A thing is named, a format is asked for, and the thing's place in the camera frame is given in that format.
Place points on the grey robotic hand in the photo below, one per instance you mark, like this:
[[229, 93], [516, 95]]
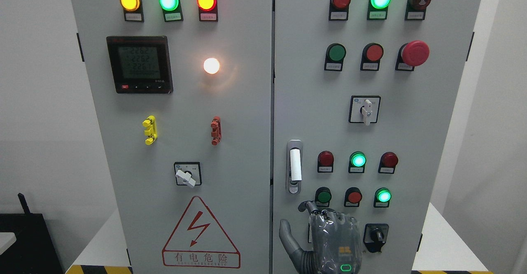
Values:
[[335, 238]]

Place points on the silver door handle latch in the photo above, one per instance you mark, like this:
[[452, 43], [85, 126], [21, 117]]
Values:
[[293, 166]]

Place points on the grey right cabinet door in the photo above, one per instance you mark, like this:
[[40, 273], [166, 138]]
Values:
[[313, 105]]

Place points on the grey cabinet door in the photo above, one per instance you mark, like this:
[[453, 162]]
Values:
[[235, 173], [313, 105]]

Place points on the grey left cabinet door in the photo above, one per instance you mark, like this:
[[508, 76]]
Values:
[[235, 173]]

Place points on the red push button lower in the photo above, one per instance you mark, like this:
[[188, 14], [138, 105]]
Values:
[[353, 197]]

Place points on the red push button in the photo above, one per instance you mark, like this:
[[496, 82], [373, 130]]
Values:
[[353, 197], [371, 55]]

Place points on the green lit push button lower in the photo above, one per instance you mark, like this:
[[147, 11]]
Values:
[[382, 198]]

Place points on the dark red indicator middle left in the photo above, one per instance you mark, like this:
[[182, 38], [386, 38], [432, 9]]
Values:
[[325, 162]]

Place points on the green lit indicator middle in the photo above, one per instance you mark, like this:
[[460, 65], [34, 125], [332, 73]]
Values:
[[357, 162]]

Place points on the dark red indicator middle right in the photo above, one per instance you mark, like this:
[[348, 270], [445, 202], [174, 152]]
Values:
[[388, 163]]

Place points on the red electric hazard warning sticker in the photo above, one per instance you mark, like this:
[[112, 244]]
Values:
[[199, 240]]

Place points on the red terminal connector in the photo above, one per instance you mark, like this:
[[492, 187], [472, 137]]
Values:
[[216, 130]]

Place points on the green push button upper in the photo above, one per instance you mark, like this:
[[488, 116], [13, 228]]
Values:
[[334, 58]]

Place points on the red push button upper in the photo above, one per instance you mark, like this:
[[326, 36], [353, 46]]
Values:
[[371, 55]]

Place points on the red emergency stop button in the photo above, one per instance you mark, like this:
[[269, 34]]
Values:
[[412, 54]]

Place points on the white lit indicator light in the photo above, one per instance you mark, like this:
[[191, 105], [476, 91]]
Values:
[[211, 65]]

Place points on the yellow terminal connector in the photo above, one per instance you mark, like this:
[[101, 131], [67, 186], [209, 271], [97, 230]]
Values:
[[150, 130]]

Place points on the dark red indicator light top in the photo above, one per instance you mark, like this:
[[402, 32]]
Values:
[[338, 10]]

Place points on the large green indicator light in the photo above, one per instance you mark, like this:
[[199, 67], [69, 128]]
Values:
[[378, 9]]

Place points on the dark red buzzer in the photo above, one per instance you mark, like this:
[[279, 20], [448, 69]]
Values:
[[416, 9]]

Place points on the yellow black hazard tape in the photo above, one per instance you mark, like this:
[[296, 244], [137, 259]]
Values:
[[87, 269]]

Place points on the black digital power meter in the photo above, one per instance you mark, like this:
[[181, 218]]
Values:
[[140, 64]]

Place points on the red lit indicator light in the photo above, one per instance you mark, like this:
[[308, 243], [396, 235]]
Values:
[[208, 10]]

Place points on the green indicator light top left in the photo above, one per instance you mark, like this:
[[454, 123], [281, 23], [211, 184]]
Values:
[[172, 10]]

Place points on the black box with antenna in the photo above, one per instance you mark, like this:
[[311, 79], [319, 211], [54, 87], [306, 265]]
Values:
[[33, 251]]

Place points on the yellow indicator light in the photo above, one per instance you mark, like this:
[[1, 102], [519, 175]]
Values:
[[133, 11]]

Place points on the white rotary switch lower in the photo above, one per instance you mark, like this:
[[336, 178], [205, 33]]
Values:
[[309, 235]]

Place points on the white rotary switch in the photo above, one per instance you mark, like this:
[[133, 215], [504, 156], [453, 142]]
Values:
[[309, 235], [364, 109]]

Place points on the black rotary selector switch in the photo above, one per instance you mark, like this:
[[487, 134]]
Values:
[[375, 236]]

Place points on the white rotary switch upper right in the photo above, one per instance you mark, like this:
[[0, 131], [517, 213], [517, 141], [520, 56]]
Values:
[[364, 109]]

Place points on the white rotary switch left door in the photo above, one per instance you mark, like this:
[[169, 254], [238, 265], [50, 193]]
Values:
[[188, 174]]

